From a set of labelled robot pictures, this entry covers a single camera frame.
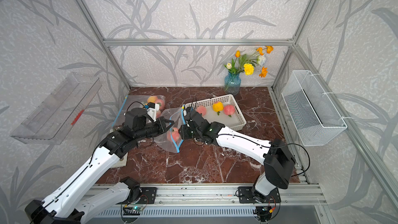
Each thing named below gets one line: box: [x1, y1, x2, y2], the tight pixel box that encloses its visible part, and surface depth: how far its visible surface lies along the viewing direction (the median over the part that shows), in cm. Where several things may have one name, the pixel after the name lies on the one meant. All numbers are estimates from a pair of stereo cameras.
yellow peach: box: [212, 101, 224, 116], surface depth 105 cm
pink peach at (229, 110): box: [223, 104, 236, 118], surface depth 103 cm
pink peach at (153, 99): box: [147, 95, 158, 104], surface depth 110 cm
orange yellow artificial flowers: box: [223, 45, 274, 78], surface depth 102 cm
